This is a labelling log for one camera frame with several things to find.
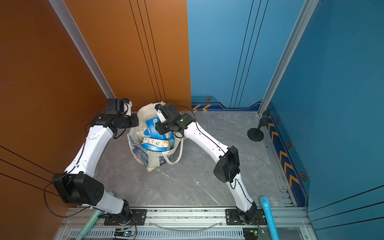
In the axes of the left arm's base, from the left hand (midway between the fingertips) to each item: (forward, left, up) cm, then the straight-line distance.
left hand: (138, 117), depth 82 cm
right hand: (-4, -12, -2) cm, 13 cm away
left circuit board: (-50, +2, -27) cm, 57 cm away
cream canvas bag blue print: (-22, -9, -7) cm, 25 cm away
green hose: (-43, +16, -23) cm, 52 cm away
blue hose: (-37, -68, -22) cm, 80 cm away
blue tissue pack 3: (-16, -11, -3) cm, 19 cm away
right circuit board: (-50, -59, -26) cm, 82 cm away
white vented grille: (-50, -31, -26) cm, 65 cm away
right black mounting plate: (-44, -50, -25) cm, 71 cm away
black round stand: (+8, -75, -25) cm, 79 cm away
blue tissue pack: (-5, -7, -2) cm, 9 cm away
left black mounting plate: (-44, -3, -25) cm, 50 cm away
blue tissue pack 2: (-5, -1, -6) cm, 8 cm away
